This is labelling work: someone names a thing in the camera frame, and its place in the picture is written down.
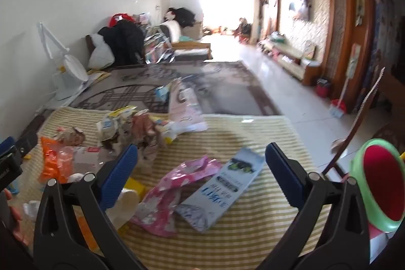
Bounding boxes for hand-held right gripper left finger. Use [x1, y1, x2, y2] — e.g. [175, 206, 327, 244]
[33, 143, 149, 270]

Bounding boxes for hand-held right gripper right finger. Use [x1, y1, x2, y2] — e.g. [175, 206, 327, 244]
[256, 143, 371, 270]

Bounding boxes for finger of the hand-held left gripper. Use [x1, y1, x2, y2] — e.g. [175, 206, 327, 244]
[0, 129, 38, 160]

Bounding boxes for blue white carton box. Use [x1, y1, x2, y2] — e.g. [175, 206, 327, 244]
[175, 147, 266, 233]

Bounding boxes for red bin green rim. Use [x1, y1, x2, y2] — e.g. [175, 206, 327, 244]
[350, 139, 405, 233]

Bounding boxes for red trash can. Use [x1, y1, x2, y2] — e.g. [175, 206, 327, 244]
[315, 78, 332, 98]

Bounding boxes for person's left hand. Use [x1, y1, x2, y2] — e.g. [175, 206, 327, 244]
[0, 188, 24, 242]

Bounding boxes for cream crumpled paper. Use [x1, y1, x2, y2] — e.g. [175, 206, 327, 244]
[106, 188, 140, 231]

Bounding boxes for clear plastic wrapper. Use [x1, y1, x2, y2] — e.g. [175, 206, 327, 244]
[60, 146, 108, 182]

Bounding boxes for orange plastic bag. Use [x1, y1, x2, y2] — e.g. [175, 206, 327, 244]
[39, 136, 79, 183]

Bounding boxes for white crumpled paper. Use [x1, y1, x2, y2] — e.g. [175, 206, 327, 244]
[23, 200, 42, 221]

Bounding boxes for pink plastic wrapper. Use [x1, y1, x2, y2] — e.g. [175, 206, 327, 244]
[130, 155, 224, 237]

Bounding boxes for floral crumpled wrapper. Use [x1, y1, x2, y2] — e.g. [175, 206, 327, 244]
[131, 110, 165, 169]

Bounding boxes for crushed white brown carton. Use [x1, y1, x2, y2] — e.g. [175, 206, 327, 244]
[96, 116, 133, 150]

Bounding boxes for brown crumpled wrapper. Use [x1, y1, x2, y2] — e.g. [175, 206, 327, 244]
[55, 126, 87, 147]

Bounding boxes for yellow white flattened carton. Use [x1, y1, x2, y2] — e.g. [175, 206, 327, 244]
[104, 106, 178, 144]

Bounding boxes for light blue small packet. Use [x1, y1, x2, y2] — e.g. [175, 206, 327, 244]
[154, 85, 173, 103]

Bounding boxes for white desk lamp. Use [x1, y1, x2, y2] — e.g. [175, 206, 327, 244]
[36, 22, 89, 101]

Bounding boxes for yellow envelope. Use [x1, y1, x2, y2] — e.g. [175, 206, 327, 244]
[85, 68, 111, 84]

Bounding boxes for dark wooden chair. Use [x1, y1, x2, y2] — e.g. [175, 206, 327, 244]
[316, 66, 405, 182]

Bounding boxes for low television cabinet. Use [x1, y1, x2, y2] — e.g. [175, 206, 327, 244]
[259, 36, 321, 85]

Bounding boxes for white pillow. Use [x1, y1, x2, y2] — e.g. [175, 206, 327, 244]
[87, 33, 116, 70]

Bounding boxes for shiny foil bags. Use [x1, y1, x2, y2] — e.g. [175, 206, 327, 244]
[144, 31, 174, 63]

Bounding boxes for black coat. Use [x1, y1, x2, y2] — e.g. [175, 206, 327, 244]
[98, 19, 146, 66]

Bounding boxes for wooden sofa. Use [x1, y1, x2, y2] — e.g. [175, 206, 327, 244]
[85, 20, 212, 68]

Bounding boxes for white cushion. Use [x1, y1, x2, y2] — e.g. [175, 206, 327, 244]
[160, 20, 182, 41]

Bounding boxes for red bag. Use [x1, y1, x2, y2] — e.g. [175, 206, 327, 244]
[109, 13, 135, 28]

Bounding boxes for blue printed poster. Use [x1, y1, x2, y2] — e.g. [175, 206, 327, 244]
[370, 0, 405, 100]

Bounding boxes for black clothing pile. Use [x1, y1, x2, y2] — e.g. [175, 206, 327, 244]
[165, 7, 197, 27]

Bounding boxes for wall television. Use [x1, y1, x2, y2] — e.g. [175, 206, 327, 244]
[288, 0, 312, 20]

